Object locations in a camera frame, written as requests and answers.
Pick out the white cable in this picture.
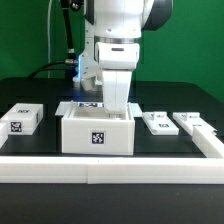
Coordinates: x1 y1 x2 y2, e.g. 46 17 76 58
47 0 54 80

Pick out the white cabinet door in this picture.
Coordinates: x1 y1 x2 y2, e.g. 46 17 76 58
173 112 217 135
142 111 179 136

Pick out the white cabinet top block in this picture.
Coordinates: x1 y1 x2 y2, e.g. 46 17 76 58
0 103 43 135

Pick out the white U-shaped fence frame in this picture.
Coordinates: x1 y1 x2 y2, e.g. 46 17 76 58
0 127 224 184

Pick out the white marker sheet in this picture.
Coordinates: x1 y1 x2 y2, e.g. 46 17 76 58
55 101 142 117

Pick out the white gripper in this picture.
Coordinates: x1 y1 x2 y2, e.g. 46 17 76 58
95 42 140 118

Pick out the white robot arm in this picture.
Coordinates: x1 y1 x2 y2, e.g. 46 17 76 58
77 0 173 116

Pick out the white cabinet body box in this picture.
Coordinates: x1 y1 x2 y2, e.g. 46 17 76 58
61 102 135 155

